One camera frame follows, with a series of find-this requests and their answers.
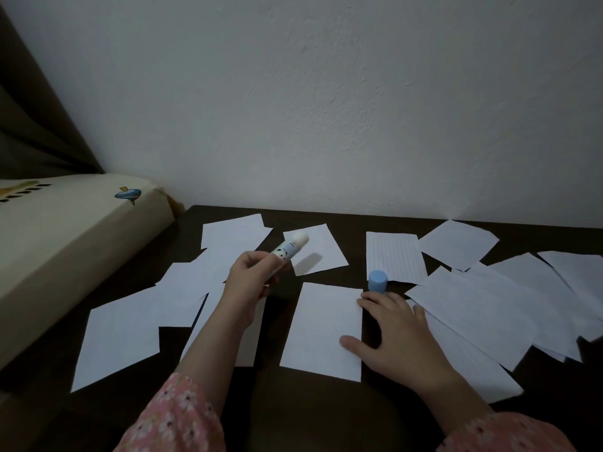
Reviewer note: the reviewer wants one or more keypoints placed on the person's right forearm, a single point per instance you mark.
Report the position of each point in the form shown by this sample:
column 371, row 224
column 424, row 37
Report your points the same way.
column 461, row 409

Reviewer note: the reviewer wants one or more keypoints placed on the blue glue stick cap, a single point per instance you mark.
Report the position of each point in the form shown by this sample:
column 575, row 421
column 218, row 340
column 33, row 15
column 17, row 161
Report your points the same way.
column 378, row 281

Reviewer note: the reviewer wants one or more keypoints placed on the dark brown curtain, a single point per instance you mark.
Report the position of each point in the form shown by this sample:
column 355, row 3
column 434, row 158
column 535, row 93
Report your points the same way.
column 33, row 136

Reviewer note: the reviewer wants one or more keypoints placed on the white panda print glue stick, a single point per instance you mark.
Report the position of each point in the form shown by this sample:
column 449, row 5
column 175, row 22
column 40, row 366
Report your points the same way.
column 294, row 244

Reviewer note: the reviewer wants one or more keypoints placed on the person's right hand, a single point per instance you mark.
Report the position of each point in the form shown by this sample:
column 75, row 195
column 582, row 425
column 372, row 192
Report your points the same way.
column 405, row 343

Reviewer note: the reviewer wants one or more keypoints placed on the beige mattress with whale print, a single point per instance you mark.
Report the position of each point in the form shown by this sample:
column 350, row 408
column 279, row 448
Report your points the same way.
column 61, row 258

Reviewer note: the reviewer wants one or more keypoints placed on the white paper sheets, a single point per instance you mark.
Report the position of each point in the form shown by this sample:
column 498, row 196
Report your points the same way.
column 231, row 235

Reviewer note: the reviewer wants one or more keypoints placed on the person's left forearm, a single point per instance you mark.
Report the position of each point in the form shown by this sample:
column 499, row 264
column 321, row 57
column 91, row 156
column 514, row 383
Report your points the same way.
column 207, row 357

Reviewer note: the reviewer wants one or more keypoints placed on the person's left hand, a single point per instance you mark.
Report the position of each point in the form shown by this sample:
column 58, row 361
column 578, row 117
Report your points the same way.
column 249, row 287

